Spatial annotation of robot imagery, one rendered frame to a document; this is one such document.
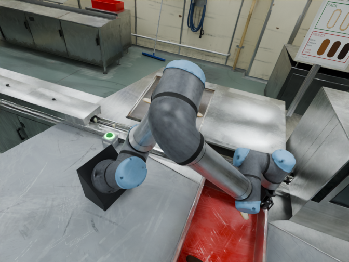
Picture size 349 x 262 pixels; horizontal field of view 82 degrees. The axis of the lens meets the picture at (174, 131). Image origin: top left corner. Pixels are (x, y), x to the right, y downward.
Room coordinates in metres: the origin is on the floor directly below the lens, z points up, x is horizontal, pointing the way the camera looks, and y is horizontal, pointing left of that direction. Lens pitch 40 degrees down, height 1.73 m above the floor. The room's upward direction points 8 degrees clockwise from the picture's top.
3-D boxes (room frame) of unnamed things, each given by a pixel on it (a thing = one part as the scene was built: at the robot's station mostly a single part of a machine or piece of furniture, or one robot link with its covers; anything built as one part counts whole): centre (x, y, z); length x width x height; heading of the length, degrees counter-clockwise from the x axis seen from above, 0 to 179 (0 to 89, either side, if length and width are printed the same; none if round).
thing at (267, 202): (0.49, -0.39, 1.05); 0.09 x 0.08 x 0.12; 0
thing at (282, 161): (0.50, -0.38, 1.21); 0.09 x 0.08 x 0.11; 82
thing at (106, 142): (0.86, 0.38, 0.84); 0.08 x 0.08 x 0.11; 76
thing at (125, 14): (4.44, 1.61, 0.44); 0.70 x 0.55 x 0.87; 76
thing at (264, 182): (0.50, -0.39, 1.13); 0.08 x 0.08 x 0.05
